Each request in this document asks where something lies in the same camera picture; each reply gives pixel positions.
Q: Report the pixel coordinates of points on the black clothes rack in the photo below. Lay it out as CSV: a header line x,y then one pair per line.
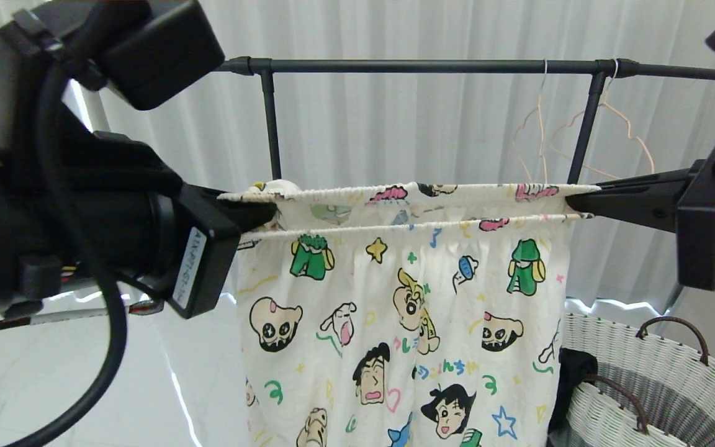
x,y
426,66

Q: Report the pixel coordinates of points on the pink clothes hanger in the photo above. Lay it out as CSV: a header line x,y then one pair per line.
x,y
618,112
541,136

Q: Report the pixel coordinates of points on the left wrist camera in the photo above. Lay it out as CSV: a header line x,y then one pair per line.
x,y
165,49

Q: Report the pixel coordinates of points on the black garment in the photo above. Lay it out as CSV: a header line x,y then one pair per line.
x,y
571,372

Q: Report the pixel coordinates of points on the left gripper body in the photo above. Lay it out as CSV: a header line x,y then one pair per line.
x,y
159,230

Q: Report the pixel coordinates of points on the cream printed garment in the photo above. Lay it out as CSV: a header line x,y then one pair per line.
x,y
364,285

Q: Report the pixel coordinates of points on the white curtain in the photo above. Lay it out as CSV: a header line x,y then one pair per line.
x,y
395,124

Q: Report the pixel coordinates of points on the white laundry basket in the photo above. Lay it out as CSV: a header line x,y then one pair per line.
x,y
643,385

